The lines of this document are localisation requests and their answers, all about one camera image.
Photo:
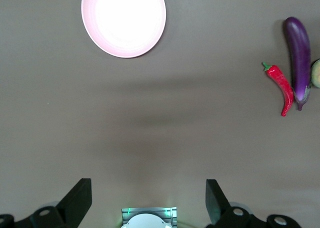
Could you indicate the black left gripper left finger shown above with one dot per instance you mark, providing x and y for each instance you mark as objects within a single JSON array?
[{"x": 72, "y": 203}]

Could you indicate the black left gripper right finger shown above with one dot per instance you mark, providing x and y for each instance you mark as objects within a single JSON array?
[{"x": 217, "y": 205}]

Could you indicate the red chili pepper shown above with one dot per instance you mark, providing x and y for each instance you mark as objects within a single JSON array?
[{"x": 281, "y": 81}]

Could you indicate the green and red peach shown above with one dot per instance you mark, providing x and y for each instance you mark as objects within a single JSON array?
[{"x": 316, "y": 74}]

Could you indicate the purple eggplant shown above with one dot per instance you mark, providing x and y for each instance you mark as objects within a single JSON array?
[{"x": 298, "y": 57}]

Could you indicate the table cover cloth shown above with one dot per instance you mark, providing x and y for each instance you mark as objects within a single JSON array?
[{"x": 50, "y": 112}]

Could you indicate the pink round plate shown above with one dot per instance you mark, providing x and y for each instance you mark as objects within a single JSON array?
[{"x": 123, "y": 20}]

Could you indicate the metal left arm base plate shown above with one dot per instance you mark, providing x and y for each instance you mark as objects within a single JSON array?
[{"x": 150, "y": 210}]

